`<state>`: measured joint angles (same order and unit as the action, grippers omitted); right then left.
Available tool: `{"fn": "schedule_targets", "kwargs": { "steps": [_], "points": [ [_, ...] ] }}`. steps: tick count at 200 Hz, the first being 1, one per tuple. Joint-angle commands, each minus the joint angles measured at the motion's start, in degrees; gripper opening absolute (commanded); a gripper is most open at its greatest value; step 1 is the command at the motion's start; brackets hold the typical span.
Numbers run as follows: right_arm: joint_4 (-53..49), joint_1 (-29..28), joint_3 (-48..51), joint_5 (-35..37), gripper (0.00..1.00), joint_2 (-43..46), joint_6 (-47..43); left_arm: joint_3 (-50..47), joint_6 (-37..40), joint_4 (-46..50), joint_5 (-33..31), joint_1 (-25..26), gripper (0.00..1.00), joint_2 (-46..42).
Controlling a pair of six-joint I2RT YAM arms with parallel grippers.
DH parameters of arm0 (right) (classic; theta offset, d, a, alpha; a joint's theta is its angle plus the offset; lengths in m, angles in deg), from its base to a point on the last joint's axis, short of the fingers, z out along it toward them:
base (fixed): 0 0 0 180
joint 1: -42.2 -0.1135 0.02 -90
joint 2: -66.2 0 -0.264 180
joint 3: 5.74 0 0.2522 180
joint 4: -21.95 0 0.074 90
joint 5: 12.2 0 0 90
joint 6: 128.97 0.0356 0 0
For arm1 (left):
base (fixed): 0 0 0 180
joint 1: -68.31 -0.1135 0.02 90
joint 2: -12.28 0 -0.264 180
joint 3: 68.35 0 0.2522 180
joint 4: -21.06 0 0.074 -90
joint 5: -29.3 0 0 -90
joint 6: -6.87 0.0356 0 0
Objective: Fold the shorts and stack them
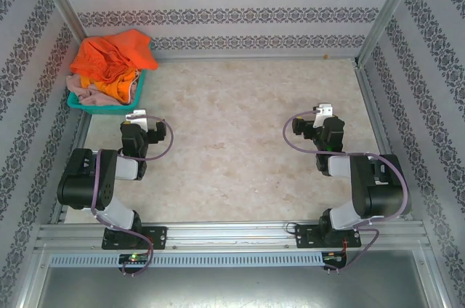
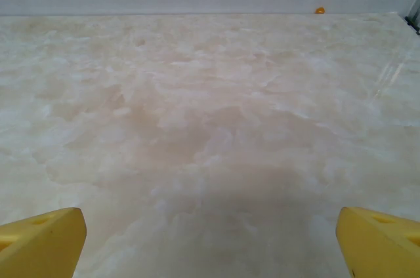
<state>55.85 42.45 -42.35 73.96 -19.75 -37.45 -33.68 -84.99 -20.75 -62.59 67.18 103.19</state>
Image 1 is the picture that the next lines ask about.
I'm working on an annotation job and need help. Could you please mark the red-orange shorts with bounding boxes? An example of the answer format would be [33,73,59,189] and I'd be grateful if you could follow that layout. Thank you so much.
[69,28,160,84]

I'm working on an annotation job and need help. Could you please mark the aluminium back rail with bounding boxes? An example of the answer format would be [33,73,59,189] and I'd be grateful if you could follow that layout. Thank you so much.
[150,49,360,64]

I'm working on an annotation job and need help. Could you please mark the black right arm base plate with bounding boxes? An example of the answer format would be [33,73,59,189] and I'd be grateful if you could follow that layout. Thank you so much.
[294,223,363,250]

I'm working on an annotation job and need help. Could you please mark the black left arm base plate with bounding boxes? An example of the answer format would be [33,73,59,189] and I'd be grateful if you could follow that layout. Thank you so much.
[101,226,168,251]

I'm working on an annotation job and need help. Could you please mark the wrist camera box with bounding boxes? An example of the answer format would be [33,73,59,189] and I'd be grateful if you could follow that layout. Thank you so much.
[312,103,334,128]
[125,109,149,131]

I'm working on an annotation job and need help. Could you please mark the aluminium front rail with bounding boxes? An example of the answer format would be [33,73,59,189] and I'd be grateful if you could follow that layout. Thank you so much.
[34,220,433,253]

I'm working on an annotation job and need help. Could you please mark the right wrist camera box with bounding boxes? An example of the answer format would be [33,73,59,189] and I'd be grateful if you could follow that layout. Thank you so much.
[312,103,334,128]

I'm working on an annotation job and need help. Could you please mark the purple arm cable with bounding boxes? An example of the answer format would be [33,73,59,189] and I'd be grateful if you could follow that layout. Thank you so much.
[282,111,410,275]
[90,113,174,275]

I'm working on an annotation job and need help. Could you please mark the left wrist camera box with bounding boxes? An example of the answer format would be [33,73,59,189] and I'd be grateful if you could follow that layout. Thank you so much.
[125,109,149,131]

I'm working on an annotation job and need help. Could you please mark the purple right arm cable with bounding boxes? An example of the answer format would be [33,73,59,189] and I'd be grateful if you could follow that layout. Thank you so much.
[282,111,410,275]

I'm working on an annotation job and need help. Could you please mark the pink shorts with drawstring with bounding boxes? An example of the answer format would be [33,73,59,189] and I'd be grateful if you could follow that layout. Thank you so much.
[65,73,137,108]

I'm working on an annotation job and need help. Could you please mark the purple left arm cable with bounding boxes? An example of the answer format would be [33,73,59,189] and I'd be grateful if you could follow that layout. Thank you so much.
[90,113,174,275]

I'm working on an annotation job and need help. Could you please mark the teal plastic basket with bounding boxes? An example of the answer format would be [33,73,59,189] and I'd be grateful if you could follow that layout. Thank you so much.
[67,68,148,116]

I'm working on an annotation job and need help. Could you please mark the orange shorts with drawstring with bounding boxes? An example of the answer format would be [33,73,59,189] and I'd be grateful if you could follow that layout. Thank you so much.
[79,68,141,104]

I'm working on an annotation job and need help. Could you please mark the slotted white cable duct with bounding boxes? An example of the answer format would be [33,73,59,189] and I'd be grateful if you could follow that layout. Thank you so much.
[49,252,325,269]

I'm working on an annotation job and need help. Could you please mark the aluminium frame post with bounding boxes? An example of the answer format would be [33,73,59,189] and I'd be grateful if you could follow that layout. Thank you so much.
[28,0,92,54]
[354,0,426,68]

